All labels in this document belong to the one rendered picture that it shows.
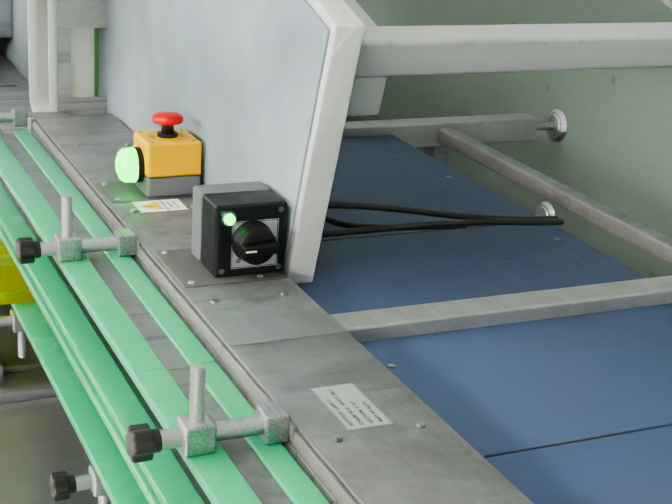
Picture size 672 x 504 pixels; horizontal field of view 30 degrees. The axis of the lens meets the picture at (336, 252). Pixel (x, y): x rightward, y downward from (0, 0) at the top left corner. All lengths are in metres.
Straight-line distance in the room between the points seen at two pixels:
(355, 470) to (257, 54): 0.58
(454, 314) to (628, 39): 0.38
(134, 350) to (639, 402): 0.47
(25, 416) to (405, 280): 0.59
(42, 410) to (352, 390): 0.74
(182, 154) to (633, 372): 0.64
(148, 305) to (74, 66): 0.80
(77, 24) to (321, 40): 0.84
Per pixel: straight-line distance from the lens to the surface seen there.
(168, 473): 1.14
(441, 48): 1.32
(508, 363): 1.22
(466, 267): 1.46
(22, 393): 1.78
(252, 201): 1.31
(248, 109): 1.43
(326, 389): 1.08
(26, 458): 1.63
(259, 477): 0.99
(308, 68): 1.26
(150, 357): 1.18
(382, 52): 1.29
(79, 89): 2.04
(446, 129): 2.06
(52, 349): 1.61
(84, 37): 2.03
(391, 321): 1.25
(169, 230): 1.46
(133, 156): 1.58
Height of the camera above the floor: 1.24
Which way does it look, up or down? 24 degrees down
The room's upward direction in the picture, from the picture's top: 95 degrees counter-clockwise
